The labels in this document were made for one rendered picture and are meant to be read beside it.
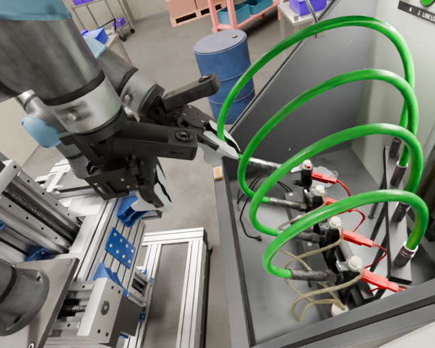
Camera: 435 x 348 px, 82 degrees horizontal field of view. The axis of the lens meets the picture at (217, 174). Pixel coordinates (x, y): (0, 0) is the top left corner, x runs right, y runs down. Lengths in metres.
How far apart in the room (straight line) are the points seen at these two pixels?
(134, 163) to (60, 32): 0.16
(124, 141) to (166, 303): 1.30
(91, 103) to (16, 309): 0.58
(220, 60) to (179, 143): 2.09
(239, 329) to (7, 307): 0.52
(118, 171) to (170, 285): 1.28
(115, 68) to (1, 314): 0.59
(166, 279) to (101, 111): 1.38
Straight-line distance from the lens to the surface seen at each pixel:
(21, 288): 0.79
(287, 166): 0.36
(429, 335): 0.41
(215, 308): 1.69
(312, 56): 0.84
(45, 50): 0.30
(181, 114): 0.49
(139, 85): 0.51
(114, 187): 0.40
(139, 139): 0.34
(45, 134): 0.61
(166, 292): 1.59
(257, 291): 0.79
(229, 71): 2.46
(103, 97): 0.32
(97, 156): 0.38
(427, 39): 0.72
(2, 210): 0.90
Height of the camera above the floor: 1.58
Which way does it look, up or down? 45 degrees down
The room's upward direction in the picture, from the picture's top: 20 degrees counter-clockwise
